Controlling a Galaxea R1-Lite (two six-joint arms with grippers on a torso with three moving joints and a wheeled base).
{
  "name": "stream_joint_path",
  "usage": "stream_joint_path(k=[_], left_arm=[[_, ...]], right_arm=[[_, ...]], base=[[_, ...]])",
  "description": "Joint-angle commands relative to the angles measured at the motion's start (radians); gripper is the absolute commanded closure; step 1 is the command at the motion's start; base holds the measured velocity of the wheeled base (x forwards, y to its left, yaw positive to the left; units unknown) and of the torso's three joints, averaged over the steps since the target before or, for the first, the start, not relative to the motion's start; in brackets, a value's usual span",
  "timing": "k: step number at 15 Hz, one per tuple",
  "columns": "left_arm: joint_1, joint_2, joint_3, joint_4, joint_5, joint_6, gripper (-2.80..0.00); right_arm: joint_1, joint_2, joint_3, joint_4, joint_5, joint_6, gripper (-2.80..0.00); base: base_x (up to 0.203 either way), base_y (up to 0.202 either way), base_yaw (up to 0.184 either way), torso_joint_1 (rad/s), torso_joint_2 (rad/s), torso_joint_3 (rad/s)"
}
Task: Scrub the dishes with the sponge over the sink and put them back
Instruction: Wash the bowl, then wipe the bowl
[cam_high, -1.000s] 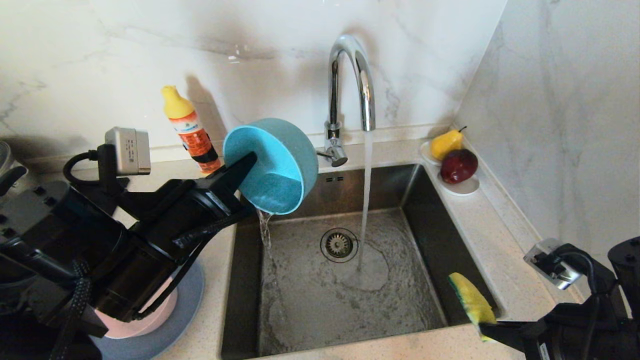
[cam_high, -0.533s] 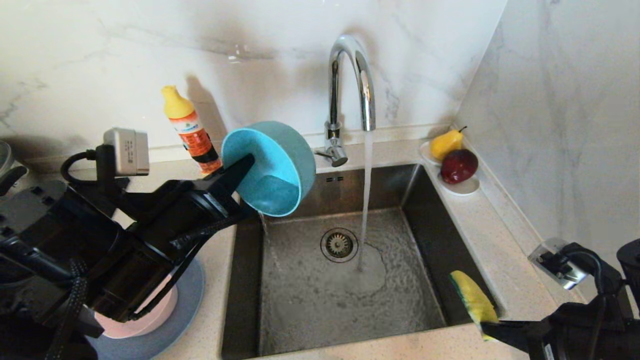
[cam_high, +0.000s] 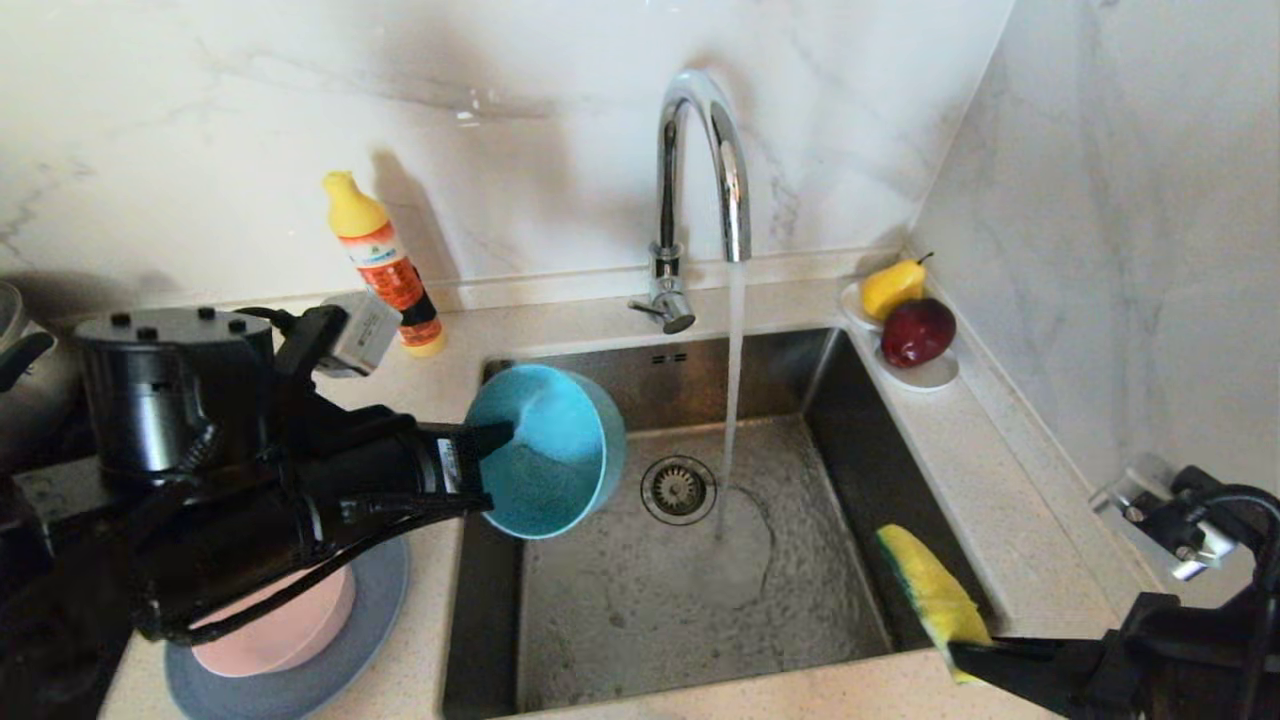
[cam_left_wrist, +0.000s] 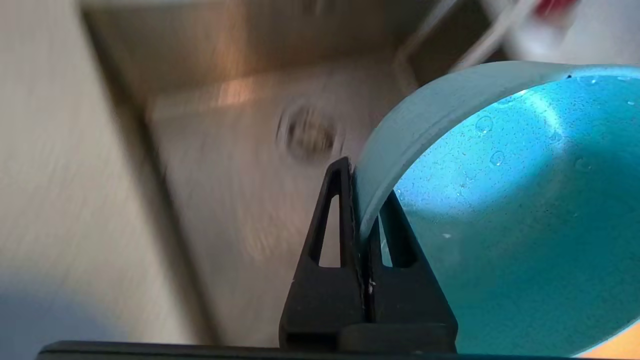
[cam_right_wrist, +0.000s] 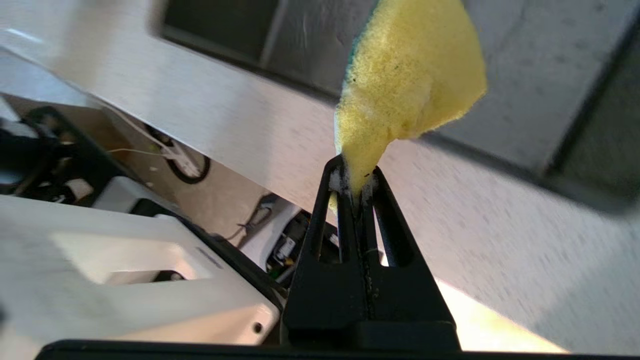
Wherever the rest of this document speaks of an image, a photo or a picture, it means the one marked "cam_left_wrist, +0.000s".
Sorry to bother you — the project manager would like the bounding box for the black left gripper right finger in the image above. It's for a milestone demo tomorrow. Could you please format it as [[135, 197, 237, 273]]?
[[362, 190, 458, 354]]

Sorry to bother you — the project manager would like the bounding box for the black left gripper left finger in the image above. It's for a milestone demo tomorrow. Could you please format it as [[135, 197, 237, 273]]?
[[279, 156, 369, 350]]

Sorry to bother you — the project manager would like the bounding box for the teal bowl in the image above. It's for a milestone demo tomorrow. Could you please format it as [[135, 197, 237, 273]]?
[[352, 60, 640, 359]]

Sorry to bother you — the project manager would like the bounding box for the stainless steel sink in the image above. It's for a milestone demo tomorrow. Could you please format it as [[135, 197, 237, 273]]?
[[80, 0, 506, 348]]

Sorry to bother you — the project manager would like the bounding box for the round metal drain strainer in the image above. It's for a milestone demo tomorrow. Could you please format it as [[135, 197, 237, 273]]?
[[275, 100, 347, 164]]

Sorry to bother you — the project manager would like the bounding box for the running tap water stream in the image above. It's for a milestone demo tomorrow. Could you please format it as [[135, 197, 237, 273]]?
[[450, 0, 533, 74]]

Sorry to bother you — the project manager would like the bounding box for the dark red apple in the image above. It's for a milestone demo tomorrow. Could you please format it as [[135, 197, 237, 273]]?
[[534, 0, 581, 17]]

